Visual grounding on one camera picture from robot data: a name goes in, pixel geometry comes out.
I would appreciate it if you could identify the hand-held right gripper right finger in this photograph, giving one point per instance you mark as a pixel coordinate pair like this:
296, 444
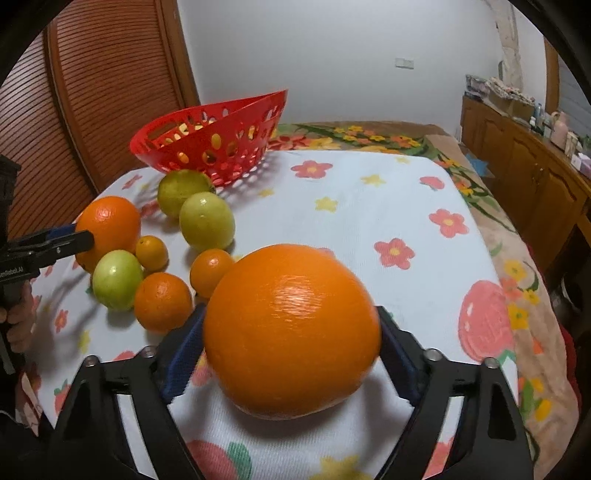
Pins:
395, 346

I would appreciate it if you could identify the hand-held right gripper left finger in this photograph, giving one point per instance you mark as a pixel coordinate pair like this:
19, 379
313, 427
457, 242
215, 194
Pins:
184, 353

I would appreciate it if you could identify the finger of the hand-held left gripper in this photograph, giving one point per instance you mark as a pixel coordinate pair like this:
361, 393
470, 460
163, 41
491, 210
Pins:
60, 230
69, 244

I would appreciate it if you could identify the large orange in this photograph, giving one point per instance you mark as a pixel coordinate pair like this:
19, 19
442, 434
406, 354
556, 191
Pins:
111, 221
291, 332

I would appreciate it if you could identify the medium tangerine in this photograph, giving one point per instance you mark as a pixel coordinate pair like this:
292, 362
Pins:
162, 302

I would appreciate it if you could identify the yellow-green lemon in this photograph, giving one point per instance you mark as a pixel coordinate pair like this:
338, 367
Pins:
117, 279
180, 189
206, 221

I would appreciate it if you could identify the small tangerine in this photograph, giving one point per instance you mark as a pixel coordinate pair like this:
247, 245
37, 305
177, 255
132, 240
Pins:
210, 272
152, 253

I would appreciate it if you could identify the red perforated plastic basket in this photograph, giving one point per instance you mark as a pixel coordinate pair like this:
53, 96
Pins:
249, 105

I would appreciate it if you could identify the person's left hand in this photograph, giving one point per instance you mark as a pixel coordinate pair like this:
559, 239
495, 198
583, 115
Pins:
18, 323

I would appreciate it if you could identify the brown louvered wooden door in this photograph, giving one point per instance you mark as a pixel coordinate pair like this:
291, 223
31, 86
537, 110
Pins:
115, 69
37, 129

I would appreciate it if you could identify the white floral cloth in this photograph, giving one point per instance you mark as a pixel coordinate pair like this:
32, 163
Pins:
351, 230

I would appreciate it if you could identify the brown wooden cabinet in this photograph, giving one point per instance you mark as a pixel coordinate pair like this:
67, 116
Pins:
521, 161

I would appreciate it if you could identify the brown cardboard box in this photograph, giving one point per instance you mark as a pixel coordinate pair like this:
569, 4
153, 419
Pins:
512, 108

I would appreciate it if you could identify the pink jug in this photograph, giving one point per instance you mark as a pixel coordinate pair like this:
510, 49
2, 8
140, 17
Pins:
559, 131

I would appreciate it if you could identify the dark patterned box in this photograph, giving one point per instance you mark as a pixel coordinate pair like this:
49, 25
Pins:
475, 86

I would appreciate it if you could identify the white wall switch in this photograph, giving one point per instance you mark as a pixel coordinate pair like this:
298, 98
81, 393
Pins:
404, 63

